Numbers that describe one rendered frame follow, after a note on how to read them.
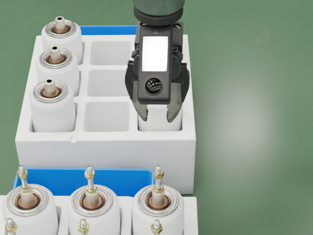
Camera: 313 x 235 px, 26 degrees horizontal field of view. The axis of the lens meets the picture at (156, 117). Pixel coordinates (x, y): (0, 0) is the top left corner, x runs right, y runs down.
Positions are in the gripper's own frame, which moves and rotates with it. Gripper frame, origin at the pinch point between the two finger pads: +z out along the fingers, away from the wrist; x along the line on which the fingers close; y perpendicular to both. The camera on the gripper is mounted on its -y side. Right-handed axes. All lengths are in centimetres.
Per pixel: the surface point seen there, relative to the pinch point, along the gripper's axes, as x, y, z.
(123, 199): 7.2, 7.0, 28.3
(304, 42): -37, 88, 46
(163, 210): -1.2, -1.5, 20.9
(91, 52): 21, 56, 29
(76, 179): 19.4, 19.6, 37.3
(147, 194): 2.0, 2.2, 20.9
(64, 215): 18.1, 2.0, 28.3
